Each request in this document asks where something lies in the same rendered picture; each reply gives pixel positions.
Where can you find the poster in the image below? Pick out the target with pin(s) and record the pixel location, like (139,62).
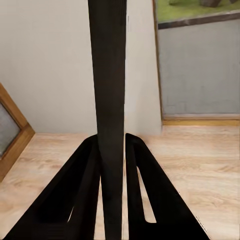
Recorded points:
(107,23)

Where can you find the door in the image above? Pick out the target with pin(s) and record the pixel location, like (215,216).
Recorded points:
(15,132)

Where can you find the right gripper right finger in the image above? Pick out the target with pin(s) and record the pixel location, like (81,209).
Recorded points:
(174,219)

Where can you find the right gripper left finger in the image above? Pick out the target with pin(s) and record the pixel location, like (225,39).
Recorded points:
(66,209)

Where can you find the fixed window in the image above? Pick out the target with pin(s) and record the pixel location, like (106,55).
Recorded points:
(198,45)

